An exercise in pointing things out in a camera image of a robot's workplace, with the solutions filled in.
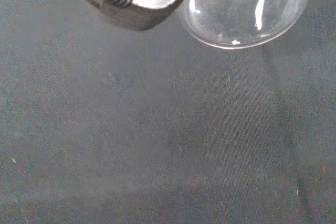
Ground black bench cloth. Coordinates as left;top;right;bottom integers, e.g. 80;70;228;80
0;0;336;224

